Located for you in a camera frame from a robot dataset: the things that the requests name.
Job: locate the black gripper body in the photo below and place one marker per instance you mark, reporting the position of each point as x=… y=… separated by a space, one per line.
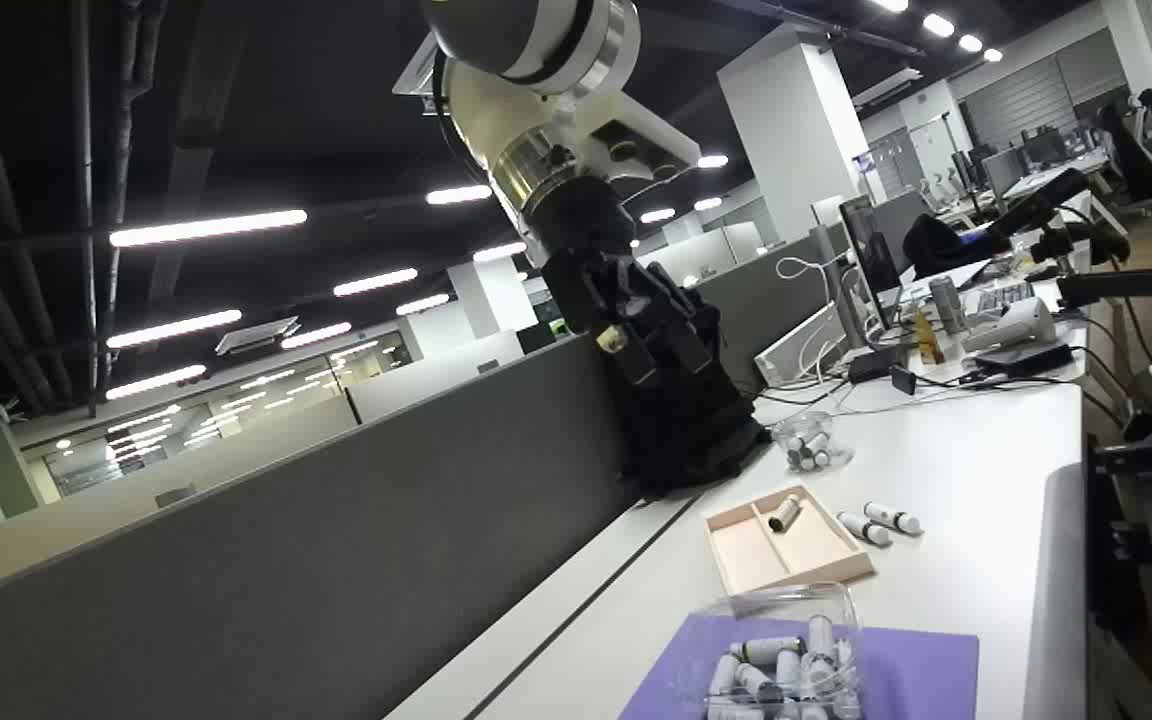
x=602 y=265

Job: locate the small bottle with dark cap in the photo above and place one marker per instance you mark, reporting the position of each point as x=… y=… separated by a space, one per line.
x=787 y=515

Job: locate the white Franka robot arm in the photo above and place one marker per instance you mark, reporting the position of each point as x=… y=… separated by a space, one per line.
x=540 y=52

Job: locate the yellow bottle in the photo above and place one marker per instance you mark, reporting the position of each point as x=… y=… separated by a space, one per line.
x=926 y=336

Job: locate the shallow wooden tray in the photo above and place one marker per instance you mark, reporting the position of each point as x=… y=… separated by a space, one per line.
x=802 y=551

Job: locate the long ceiling light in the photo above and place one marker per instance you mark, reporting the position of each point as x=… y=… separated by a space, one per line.
x=172 y=328
x=210 y=224
x=458 y=193
x=374 y=283

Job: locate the black backpack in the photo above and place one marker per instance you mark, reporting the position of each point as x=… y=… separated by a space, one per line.
x=698 y=427

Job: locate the white box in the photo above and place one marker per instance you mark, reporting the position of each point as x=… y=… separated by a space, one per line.
x=802 y=348

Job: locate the computer monitor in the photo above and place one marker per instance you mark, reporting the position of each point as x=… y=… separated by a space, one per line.
x=870 y=253

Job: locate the small clear plastic container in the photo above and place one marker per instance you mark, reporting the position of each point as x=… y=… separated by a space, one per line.
x=819 y=443

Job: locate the black office chair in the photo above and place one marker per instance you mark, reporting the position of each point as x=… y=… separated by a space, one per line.
x=946 y=245

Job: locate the grey desk box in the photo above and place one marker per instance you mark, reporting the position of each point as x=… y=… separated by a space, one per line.
x=1016 y=324

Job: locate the grey desk partition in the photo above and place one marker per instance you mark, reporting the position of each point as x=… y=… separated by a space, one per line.
x=269 y=574

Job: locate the purple mat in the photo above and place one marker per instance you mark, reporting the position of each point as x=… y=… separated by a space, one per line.
x=918 y=673

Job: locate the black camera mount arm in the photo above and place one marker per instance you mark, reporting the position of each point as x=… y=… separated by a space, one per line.
x=1138 y=283

